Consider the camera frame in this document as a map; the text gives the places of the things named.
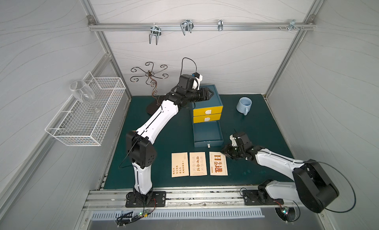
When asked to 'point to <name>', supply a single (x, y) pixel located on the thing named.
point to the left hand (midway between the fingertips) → (211, 93)
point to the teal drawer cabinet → (214, 100)
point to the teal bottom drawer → (208, 134)
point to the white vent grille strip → (107, 215)
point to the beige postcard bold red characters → (218, 165)
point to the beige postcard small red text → (179, 165)
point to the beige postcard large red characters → (198, 166)
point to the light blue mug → (244, 105)
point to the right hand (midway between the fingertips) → (220, 149)
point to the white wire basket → (87, 122)
